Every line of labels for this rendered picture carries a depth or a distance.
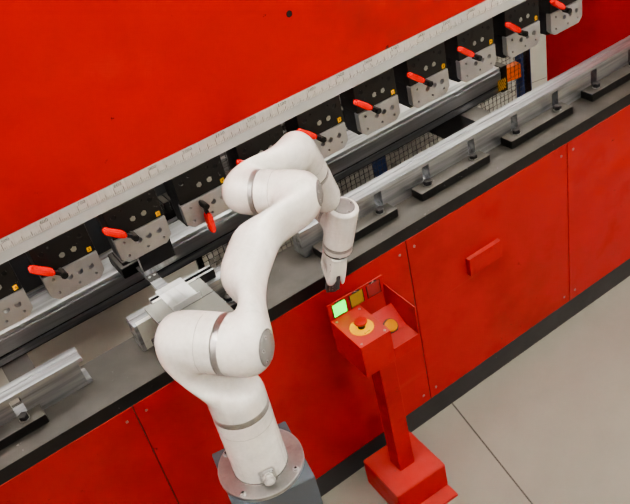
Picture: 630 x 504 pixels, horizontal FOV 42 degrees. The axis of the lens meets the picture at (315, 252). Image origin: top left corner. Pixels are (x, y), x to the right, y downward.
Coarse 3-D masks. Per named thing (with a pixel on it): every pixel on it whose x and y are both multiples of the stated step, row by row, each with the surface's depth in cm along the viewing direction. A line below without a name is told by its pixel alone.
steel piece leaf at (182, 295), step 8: (176, 288) 235; (184, 288) 234; (192, 288) 233; (160, 296) 233; (168, 296) 232; (176, 296) 232; (184, 296) 231; (192, 296) 227; (200, 296) 229; (168, 304) 230; (176, 304) 229; (184, 304) 227
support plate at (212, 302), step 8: (200, 280) 236; (200, 288) 233; (208, 288) 232; (208, 296) 229; (216, 296) 228; (152, 304) 231; (160, 304) 231; (192, 304) 228; (200, 304) 227; (208, 304) 226; (216, 304) 226; (224, 304) 225; (152, 312) 228; (160, 312) 228; (168, 312) 227; (160, 320) 225
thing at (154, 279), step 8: (112, 256) 250; (112, 264) 252; (120, 264) 246; (128, 264) 245; (136, 264) 246; (120, 272) 247; (128, 272) 246; (136, 272) 247; (152, 280) 240; (160, 280) 239; (160, 288) 236
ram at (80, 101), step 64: (0, 0) 175; (64, 0) 182; (128, 0) 190; (192, 0) 199; (256, 0) 209; (320, 0) 219; (384, 0) 231; (448, 0) 244; (512, 0) 259; (0, 64) 180; (64, 64) 188; (128, 64) 196; (192, 64) 206; (256, 64) 216; (320, 64) 228; (384, 64) 241; (0, 128) 186; (64, 128) 194; (128, 128) 203; (192, 128) 213; (256, 128) 224; (0, 192) 192; (64, 192) 201; (128, 192) 210; (0, 256) 198
